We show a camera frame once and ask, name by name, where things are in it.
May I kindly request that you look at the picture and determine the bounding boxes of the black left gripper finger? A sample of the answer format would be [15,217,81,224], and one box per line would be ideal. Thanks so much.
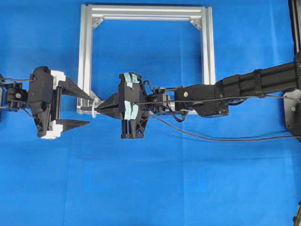
[56,119,90,131]
[58,77,91,100]

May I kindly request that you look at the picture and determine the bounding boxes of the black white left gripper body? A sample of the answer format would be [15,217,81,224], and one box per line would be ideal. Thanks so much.
[28,66,66,139]

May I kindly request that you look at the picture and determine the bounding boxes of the white string loop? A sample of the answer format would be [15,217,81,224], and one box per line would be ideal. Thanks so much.
[91,98,101,118]

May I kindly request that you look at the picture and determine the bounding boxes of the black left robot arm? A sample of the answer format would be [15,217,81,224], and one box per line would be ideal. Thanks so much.
[0,66,91,139]

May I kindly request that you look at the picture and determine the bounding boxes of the black right camera cable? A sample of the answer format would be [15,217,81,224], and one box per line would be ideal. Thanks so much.
[133,93,301,142]

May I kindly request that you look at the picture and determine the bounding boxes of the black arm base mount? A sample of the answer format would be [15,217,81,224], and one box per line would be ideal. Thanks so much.
[284,0,301,140]

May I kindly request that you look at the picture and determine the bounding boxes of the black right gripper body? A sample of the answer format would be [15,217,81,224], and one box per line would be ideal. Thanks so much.
[118,73,150,138]

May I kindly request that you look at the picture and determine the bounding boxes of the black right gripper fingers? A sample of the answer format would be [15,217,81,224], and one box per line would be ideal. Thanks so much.
[95,93,119,118]

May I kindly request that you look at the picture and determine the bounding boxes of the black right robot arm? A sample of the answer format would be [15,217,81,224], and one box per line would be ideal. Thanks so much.
[92,52,301,139]

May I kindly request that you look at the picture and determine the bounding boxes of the silver aluminium extrusion frame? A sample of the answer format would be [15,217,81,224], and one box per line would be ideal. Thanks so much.
[78,4,216,99]

